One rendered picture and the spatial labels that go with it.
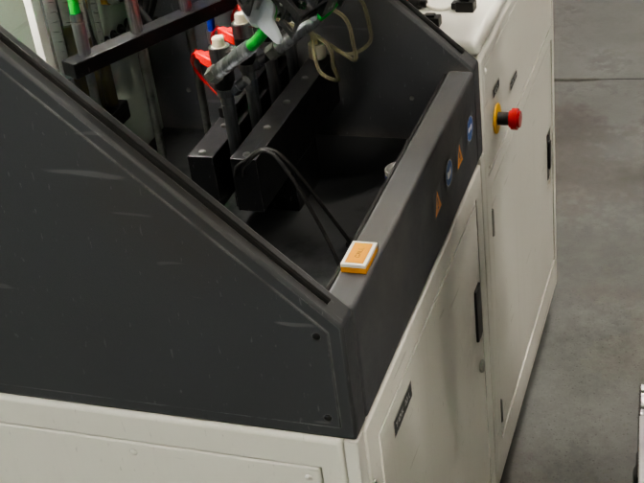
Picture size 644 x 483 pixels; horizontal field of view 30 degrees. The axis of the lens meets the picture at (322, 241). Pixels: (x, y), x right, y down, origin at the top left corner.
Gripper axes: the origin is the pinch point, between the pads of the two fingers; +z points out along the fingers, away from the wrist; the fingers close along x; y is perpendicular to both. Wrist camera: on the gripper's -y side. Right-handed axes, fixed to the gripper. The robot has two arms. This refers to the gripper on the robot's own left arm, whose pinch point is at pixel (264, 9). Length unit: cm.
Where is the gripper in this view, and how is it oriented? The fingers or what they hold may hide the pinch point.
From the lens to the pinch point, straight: 137.8
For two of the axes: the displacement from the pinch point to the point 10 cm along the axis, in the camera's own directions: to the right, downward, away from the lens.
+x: 7.6, -5.7, 3.2
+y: 6.2, 7.8, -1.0
